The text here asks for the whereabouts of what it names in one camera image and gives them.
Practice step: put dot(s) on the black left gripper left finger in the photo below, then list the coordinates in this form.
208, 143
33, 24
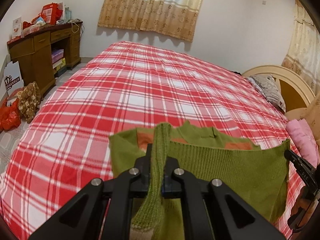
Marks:
102, 209

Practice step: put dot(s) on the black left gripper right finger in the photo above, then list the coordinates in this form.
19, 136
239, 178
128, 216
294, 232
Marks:
211, 209

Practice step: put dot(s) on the green orange cream striped sweater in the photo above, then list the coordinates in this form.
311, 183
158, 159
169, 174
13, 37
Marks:
258, 176

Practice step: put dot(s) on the person's right hand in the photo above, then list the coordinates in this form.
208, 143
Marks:
305, 204

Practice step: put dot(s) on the pink folded cloth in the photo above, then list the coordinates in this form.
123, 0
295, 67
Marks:
302, 136

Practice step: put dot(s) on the red white plaid bedspread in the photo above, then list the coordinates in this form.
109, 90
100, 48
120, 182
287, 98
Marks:
128, 85

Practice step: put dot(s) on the grey patterned pillow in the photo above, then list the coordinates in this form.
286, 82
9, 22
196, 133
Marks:
266, 85

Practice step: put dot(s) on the beige side curtain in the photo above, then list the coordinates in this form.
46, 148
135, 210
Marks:
303, 54

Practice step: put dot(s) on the red plastic bag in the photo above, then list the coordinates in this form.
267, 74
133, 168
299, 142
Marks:
10, 117

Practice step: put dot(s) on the brown patterned cloth on floor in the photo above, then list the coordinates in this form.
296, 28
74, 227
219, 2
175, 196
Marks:
29, 99

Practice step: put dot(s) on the stacked boxes under desk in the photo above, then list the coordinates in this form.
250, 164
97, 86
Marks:
58, 62

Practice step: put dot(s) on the white printed paper bag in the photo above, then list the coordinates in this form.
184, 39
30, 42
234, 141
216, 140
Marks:
12, 77

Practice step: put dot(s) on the brown wooden desk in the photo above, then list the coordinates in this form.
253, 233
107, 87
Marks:
34, 52

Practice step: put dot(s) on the white greeting card box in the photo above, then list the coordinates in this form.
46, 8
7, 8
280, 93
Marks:
16, 27

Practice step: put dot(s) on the beige patterned window curtain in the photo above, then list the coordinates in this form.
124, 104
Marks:
174, 18

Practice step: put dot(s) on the red gift bag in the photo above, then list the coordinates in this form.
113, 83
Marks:
51, 13

